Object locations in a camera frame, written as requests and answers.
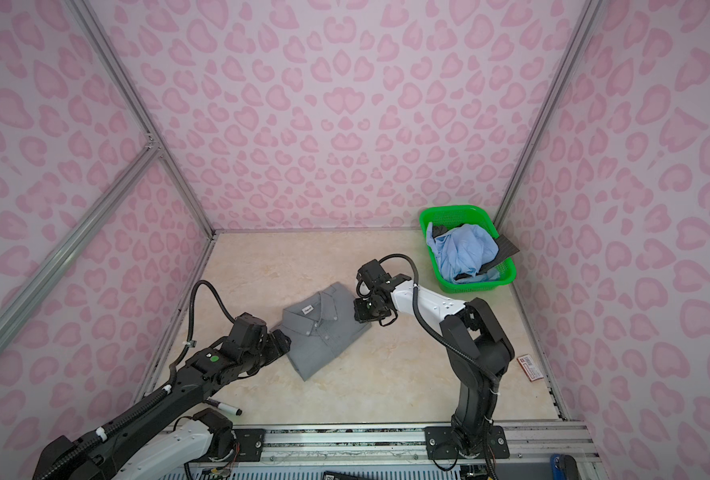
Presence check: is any grey long sleeve shirt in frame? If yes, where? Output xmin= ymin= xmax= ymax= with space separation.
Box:
xmin=279 ymin=282 xmax=371 ymax=381

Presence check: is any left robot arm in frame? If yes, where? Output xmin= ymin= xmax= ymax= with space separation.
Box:
xmin=33 ymin=313 xmax=292 ymax=479

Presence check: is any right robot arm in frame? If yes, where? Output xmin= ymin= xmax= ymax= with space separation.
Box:
xmin=354 ymin=254 xmax=515 ymax=465

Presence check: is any black marker pen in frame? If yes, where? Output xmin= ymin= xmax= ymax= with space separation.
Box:
xmin=205 ymin=398 xmax=243 ymax=416

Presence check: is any light blue shirt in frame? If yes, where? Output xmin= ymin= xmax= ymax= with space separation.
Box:
xmin=425 ymin=222 xmax=500 ymax=282

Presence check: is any green plastic basket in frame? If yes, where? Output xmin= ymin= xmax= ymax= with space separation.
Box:
xmin=420 ymin=205 xmax=519 ymax=293

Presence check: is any black shirt in basket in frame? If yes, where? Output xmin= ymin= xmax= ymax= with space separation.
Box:
xmin=432 ymin=223 xmax=521 ymax=282

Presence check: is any red white label card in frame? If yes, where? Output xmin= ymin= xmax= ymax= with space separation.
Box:
xmin=517 ymin=354 xmax=545 ymax=382

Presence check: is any blue tool at edge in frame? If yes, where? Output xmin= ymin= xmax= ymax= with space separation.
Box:
xmin=550 ymin=454 xmax=581 ymax=480

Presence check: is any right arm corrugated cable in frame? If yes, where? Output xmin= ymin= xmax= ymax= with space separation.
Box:
xmin=378 ymin=253 xmax=503 ymax=480

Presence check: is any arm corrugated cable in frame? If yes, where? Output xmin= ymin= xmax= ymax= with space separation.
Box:
xmin=378 ymin=253 xmax=503 ymax=480
xmin=36 ymin=280 xmax=237 ymax=480

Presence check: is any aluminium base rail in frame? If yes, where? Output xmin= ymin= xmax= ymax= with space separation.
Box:
xmin=84 ymin=389 xmax=608 ymax=480

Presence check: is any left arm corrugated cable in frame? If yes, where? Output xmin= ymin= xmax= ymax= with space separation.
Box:
xmin=36 ymin=280 xmax=237 ymax=480

